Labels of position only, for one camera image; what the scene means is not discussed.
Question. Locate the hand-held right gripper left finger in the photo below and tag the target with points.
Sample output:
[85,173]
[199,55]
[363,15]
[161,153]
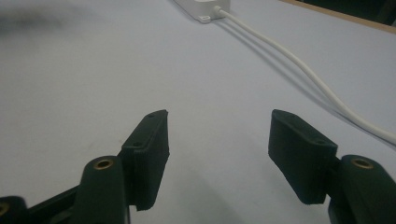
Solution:
[146,161]

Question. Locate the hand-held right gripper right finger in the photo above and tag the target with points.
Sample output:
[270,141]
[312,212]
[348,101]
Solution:
[299,155]

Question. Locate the white power strip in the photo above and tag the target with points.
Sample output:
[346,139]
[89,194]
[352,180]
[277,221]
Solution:
[204,8]

